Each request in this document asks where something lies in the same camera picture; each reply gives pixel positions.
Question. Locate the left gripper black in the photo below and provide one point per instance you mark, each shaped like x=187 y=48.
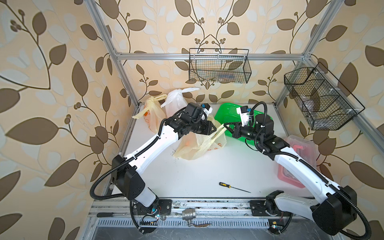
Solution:
x=206 y=130

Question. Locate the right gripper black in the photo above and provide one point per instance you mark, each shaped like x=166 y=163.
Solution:
x=236 y=131

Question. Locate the yellow plastic bag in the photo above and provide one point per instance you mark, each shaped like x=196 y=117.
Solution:
x=194 y=146
x=152 y=112

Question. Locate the white plastic bag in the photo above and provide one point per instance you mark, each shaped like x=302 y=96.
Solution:
x=176 y=101

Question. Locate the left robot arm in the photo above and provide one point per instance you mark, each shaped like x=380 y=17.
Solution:
x=126 y=172

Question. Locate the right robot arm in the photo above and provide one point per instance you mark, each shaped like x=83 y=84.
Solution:
x=333 y=208

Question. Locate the green plastic basket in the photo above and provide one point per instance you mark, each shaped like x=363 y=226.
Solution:
x=227 y=113

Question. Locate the yellow black screwdriver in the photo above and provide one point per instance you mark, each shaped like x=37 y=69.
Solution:
x=231 y=187

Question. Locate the pink plastic box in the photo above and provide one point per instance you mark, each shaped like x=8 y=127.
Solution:
x=307 y=150

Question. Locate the metal cylinder fitting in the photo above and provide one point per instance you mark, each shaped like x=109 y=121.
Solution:
x=188 y=214

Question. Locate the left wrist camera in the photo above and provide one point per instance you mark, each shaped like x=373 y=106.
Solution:
x=207 y=109

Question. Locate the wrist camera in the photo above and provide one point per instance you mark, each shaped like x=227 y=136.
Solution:
x=207 y=109
x=245 y=114

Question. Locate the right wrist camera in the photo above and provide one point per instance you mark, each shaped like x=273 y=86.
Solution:
x=245 y=114

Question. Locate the back wire basket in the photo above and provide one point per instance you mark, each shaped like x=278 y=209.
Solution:
x=219 y=65

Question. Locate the wire basket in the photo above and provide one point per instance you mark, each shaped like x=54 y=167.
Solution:
x=219 y=65
x=325 y=102

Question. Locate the right wire basket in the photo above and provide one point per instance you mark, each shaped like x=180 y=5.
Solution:
x=325 y=102

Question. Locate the black handled tool on rail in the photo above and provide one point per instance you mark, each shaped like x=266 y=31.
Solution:
x=110 y=215

